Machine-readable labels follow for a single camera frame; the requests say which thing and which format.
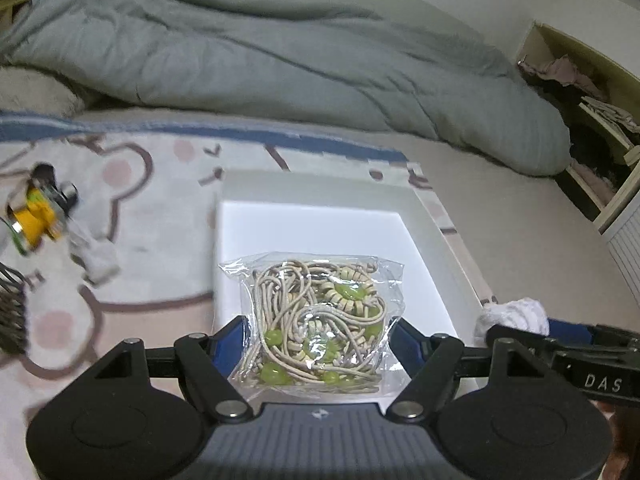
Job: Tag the white patterned cloth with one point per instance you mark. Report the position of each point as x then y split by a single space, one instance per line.
524 314

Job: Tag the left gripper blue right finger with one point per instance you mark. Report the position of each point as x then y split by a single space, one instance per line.
410 347

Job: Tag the beige fleece blanket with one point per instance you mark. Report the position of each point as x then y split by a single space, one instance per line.
25 90

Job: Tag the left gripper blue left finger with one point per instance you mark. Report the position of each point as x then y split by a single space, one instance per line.
228 345

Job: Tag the pink clothes on shelf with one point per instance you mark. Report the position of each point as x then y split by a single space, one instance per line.
564 71

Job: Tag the white tissue wad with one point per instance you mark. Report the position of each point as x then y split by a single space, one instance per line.
96 255

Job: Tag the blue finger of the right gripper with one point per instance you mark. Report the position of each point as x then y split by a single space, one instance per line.
569 333
535 343

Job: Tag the yellow headlamp with black strap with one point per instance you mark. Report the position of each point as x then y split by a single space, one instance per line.
38 207

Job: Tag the white cardboard box tray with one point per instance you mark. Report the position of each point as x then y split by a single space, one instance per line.
259 212

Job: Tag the cream wall shelf unit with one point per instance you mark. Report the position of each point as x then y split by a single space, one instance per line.
603 175

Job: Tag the bag of beige hair ties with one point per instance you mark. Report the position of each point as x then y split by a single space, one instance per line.
317 324

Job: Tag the brown hair claw clip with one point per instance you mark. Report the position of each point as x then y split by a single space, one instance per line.
13 321

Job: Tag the grey duvet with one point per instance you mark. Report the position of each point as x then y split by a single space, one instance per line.
332 65

